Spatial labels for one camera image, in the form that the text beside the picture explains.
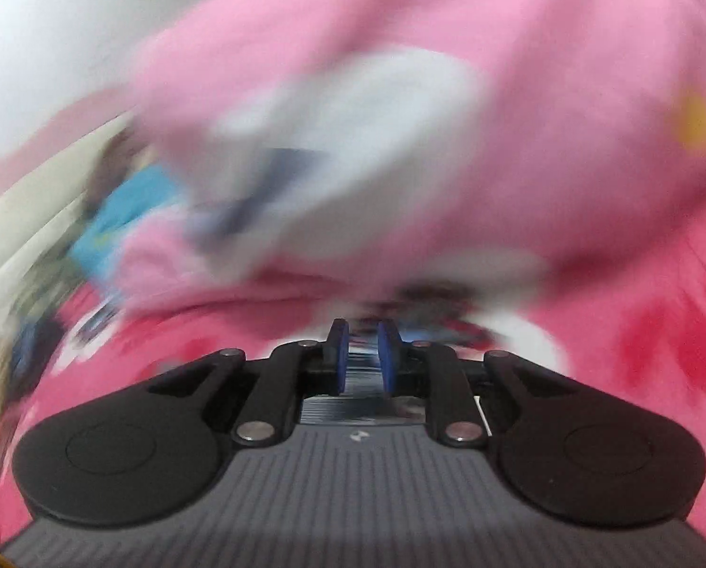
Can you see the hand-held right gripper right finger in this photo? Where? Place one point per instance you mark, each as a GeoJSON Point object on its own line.
{"type": "Point", "coordinates": [388, 361]}

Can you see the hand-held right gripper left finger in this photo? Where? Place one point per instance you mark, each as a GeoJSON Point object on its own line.
{"type": "Point", "coordinates": [338, 361]}

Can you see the black white plaid shirt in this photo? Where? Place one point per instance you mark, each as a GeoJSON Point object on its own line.
{"type": "Point", "coordinates": [360, 376]}

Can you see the pink floral bed sheet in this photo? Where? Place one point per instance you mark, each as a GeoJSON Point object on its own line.
{"type": "Point", "coordinates": [625, 331]}

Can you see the pink and blue patterned quilt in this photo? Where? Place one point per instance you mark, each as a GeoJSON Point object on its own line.
{"type": "Point", "coordinates": [388, 100]}

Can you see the pink white bed headboard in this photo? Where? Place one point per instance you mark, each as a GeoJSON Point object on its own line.
{"type": "Point", "coordinates": [22, 219]}

